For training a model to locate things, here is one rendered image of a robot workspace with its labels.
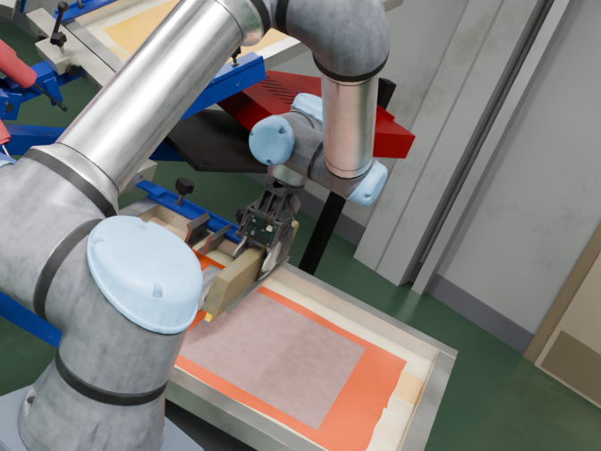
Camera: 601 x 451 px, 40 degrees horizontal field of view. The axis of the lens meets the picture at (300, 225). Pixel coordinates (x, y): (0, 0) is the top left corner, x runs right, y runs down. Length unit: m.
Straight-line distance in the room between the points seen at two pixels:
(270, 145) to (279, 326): 0.51
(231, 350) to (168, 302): 0.81
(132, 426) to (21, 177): 0.27
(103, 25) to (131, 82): 1.59
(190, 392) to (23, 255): 0.61
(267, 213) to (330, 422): 0.39
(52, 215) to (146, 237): 0.09
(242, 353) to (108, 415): 0.76
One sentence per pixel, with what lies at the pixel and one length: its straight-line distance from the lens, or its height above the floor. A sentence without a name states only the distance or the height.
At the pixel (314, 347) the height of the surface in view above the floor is 0.96.
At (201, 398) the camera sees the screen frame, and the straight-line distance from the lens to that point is 1.38.
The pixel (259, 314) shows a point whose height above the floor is 0.96.
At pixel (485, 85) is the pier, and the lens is 4.11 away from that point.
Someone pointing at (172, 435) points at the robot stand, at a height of 1.20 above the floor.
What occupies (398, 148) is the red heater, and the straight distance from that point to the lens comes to 2.81.
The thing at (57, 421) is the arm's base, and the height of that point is 1.25.
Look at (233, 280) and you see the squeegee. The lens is 1.42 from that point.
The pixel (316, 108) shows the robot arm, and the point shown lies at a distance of 1.40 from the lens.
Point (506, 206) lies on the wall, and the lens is 4.28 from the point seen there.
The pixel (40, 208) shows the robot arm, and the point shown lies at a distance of 0.84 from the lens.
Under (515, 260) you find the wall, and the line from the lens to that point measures 4.32.
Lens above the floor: 1.81
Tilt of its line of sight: 23 degrees down
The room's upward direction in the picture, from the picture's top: 23 degrees clockwise
